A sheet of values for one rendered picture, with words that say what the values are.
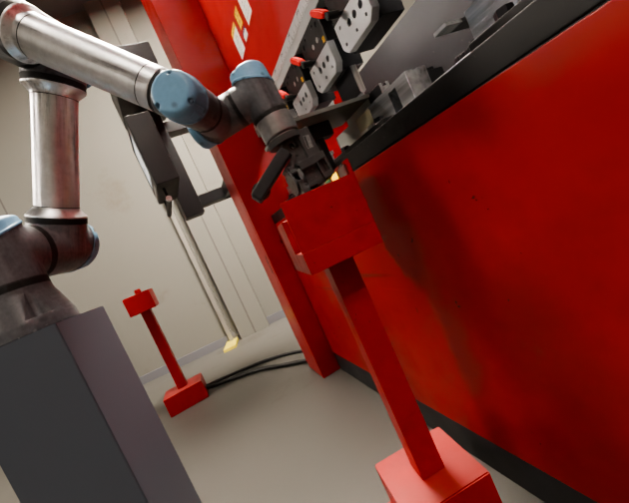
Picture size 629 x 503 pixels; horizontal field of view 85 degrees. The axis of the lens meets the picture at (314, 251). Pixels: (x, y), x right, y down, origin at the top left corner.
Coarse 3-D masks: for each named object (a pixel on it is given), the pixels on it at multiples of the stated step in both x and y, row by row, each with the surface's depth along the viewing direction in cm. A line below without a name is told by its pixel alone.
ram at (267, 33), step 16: (208, 0) 157; (224, 0) 141; (256, 0) 117; (272, 0) 108; (288, 0) 100; (320, 0) 88; (208, 16) 166; (224, 16) 148; (256, 16) 122; (272, 16) 112; (288, 16) 104; (304, 16) 96; (224, 32) 156; (240, 32) 140; (256, 32) 127; (272, 32) 117; (288, 32) 108; (304, 32) 100; (224, 48) 165; (256, 48) 133; (272, 48) 121; (272, 64) 127; (288, 64) 116
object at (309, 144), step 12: (288, 132) 67; (300, 132) 69; (276, 144) 67; (288, 144) 69; (300, 144) 69; (312, 144) 70; (300, 156) 69; (312, 156) 68; (324, 156) 68; (288, 168) 68; (300, 168) 68; (312, 168) 69; (324, 168) 69; (288, 180) 71; (312, 180) 69; (324, 180) 69; (300, 192) 69
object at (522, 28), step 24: (552, 0) 36; (576, 0) 35; (600, 0) 33; (528, 24) 39; (552, 24) 37; (480, 48) 45; (504, 48) 43; (528, 48) 40; (456, 72) 50; (480, 72) 47; (432, 96) 55; (456, 96) 51; (408, 120) 62; (360, 144) 78; (384, 144) 71
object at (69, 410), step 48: (48, 336) 59; (96, 336) 69; (0, 384) 58; (48, 384) 59; (96, 384) 63; (0, 432) 58; (48, 432) 60; (96, 432) 61; (144, 432) 71; (48, 480) 60; (96, 480) 61; (144, 480) 64
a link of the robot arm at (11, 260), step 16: (0, 224) 63; (16, 224) 66; (0, 240) 63; (16, 240) 65; (32, 240) 68; (48, 240) 71; (0, 256) 62; (16, 256) 64; (32, 256) 66; (48, 256) 70; (0, 272) 61; (16, 272) 63; (32, 272) 65; (48, 272) 73
